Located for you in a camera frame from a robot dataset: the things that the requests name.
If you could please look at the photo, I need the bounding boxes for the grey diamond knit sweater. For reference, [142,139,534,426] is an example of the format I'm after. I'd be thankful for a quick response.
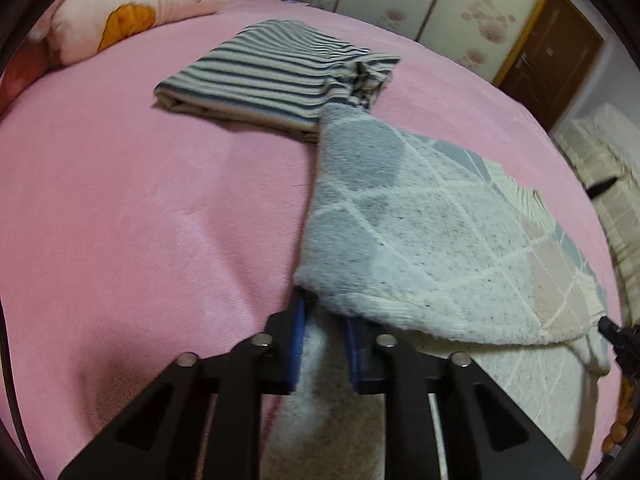
[262,104,611,479]

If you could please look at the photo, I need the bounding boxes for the person right hand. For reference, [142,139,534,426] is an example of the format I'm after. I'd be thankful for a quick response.
[601,376,636,453]

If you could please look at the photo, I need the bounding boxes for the cream lace covered furniture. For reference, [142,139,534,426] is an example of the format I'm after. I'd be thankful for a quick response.
[552,103,639,326]

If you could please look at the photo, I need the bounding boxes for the pink bed blanket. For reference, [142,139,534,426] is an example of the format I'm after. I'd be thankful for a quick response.
[1,0,620,479]

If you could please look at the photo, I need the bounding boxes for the dark brown wooden door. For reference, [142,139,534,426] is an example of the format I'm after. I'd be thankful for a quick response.
[499,0,604,131]

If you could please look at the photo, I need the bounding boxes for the striped folded garment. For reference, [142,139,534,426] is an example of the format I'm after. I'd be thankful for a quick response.
[154,20,400,143]

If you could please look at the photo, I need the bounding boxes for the pink cartoon folded quilt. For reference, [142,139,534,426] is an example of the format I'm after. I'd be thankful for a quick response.
[27,0,227,65]

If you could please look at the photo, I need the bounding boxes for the black camera cable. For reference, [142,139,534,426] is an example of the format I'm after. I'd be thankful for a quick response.
[0,299,44,480]

